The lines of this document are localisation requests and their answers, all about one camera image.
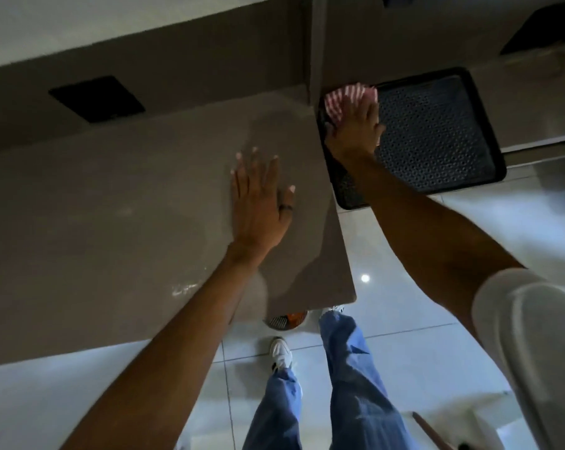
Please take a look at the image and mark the red white striped cloth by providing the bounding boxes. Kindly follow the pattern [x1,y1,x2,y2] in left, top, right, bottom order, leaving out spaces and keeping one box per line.
[324,84,380,129]

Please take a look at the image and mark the person's left hand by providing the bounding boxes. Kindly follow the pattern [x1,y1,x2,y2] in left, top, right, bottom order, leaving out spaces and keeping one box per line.
[227,147,296,268]

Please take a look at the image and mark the white shirt sleeve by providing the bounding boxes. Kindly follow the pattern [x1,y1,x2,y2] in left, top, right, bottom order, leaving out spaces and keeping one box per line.
[471,268,565,450]

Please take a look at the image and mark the person's right hand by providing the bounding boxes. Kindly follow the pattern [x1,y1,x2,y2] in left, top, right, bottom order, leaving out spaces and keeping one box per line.
[324,91,387,161]

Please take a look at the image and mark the black rectangular table hatch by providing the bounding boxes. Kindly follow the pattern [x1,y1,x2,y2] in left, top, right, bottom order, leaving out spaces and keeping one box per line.
[48,75,146,124]
[499,2,565,57]

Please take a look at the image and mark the person's left forearm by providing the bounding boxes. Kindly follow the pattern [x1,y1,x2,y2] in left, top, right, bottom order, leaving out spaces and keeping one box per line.
[59,243,265,450]

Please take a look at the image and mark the orange black mesh object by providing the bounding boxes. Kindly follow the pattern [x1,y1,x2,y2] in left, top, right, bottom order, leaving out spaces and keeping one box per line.
[267,310,309,330]

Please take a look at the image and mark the black perforated tray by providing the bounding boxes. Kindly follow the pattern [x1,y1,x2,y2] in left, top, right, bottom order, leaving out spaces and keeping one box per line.
[317,67,507,211]

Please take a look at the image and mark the blue jeans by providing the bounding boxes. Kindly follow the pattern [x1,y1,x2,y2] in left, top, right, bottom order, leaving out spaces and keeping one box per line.
[241,310,420,450]

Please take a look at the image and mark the person's right forearm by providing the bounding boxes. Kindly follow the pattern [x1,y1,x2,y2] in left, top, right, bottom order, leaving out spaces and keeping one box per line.
[331,152,527,343]

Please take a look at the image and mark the brown wooden stick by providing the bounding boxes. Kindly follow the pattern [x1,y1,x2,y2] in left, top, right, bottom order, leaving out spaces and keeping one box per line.
[412,411,454,450]

